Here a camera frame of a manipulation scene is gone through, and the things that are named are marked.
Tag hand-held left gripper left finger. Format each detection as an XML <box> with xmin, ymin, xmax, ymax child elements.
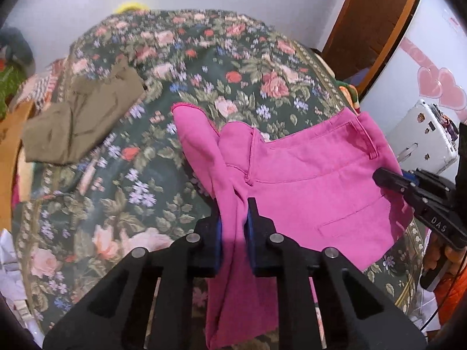
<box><xmin>43</xmin><ymin>209</ymin><xmax>224</xmax><ymax>350</ymax></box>

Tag orange yellow blanket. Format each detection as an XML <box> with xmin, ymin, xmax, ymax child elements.
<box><xmin>336</xmin><ymin>78</ymin><xmax>362</xmax><ymax>112</ymax></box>

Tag pile of small trinkets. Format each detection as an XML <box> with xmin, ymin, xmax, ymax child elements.
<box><xmin>431</xmin><ymin>102</ymin><xmax>458</xmax><ymax>143</ymax></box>

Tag white crumpled cloth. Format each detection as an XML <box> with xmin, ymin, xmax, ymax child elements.
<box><xmin>0</xmin><ymin>228</ymin><xmax>44</xmax><ymax>336</ymax></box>

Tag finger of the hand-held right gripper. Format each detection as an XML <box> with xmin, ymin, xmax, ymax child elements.
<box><xmin>373</xmin><ymin>168</ymin><xmax>420</xmax><ymax>205</ymax></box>
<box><xmin>410</xmin><ymin>169</ymin><xmax>455</xmax><ymax>194</ymax></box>

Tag olive green pants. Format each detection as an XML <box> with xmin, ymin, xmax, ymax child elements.
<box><xmin>22</xmin><ymin>58</ymin><xmax>147</xmax><ymax>165</ymax></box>

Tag green storage bag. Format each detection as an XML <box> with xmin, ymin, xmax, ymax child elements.
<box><xmin>0</xmin><ymin>64</ymin><xmax>26</xmax><ymax>117</ymax></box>

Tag pink heart decal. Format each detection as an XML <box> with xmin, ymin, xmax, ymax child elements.
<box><xmin>401</xmin><ymin>36</ymin><xmax>467</xmax><ymax>125</ymax></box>

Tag brown wooden door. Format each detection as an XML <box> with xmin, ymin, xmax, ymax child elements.
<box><xmin>321</xmin><ymin>0</ymin><xmax>424</xmax><ymax>81</ymax></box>

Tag white suitcase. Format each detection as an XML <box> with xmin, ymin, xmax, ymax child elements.
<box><xmin>385</xmin><ymin>98</ymin><xmax>460</xmax><ymax>176</ymax></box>

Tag thin black cable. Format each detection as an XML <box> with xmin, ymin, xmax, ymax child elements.
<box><xmin>416</xmin><ymin>292</ymin><xmax>444</xmax><ymax>336</ymax></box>

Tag white red wall label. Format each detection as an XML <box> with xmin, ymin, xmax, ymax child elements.
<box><xmin>442</xmin><ymin>7</ymin><xmax>463</xmax><ymax>35</ymax></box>

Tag pink pants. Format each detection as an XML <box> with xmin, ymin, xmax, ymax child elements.
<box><xmin>171</xmin><ymin>103</ymin><xmax>414</xmax><ymax>349</ymax></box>

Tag bamboo lap table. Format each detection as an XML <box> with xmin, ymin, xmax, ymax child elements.
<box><xmin>0</xmin><ymin>100</ymin><xmax>35</xmax><ymax>230</ymax></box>

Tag person's right hand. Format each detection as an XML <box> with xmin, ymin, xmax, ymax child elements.
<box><xmin>423</xmin><ymin>231</ymin><xmax>467</xmax><ymax>288</ymax></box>

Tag dark floral blanket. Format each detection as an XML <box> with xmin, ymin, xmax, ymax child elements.
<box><xmin>11</xmin><ymin>7</ymin><xmax>429</xmax><ymax>350</ymax></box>

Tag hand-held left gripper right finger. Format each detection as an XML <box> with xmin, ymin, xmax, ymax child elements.
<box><xmin>245</xmin><ymin>197</ymin><xmax>427</xmax><ymax>350</ymax></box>

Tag striped cloth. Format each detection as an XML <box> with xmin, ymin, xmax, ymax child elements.
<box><xmin>16</xmin><ymin>58</ymin><xmax>70</xmax><ymax>112</ymax></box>

